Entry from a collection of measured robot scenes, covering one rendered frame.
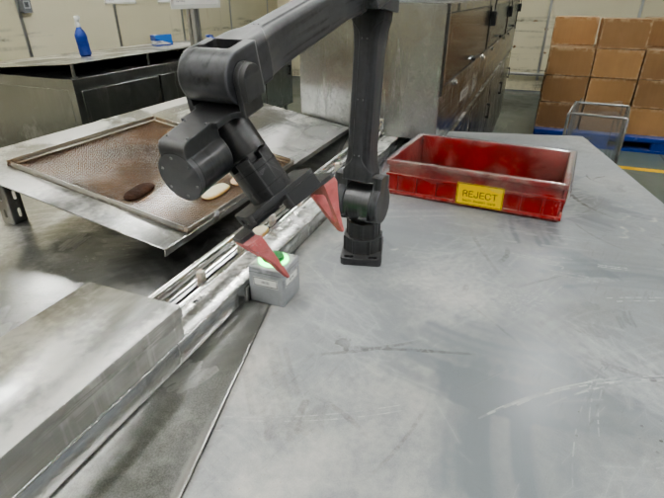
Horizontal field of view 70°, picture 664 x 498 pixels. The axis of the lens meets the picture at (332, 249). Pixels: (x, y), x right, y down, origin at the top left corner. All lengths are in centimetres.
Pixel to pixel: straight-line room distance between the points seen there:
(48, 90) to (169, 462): 256
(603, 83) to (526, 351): 468
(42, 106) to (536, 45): 659
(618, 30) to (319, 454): 502
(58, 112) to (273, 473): 261
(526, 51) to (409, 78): 632
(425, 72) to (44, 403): 148
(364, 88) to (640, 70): 467
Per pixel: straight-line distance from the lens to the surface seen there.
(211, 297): 86
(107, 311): 77
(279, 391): 72
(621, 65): 539
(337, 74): 185
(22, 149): 145
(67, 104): 296
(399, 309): 88
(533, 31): 802
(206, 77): 55
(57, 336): 75
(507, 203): 132
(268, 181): 58
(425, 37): 175
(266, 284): 87
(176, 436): 69
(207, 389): 74
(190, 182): 53
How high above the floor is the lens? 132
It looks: 28 degrees down
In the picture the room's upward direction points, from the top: straight up
